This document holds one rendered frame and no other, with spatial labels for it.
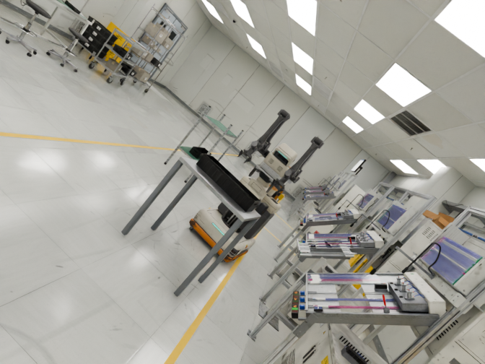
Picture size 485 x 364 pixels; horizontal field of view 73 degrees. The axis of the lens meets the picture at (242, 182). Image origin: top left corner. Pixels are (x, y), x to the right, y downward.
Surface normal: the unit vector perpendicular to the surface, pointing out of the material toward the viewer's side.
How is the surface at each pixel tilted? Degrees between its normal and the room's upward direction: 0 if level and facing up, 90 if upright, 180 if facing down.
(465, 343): 90
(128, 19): 90
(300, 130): 90
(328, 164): 90
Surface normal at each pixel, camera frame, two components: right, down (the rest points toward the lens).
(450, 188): -0.19, 0.06
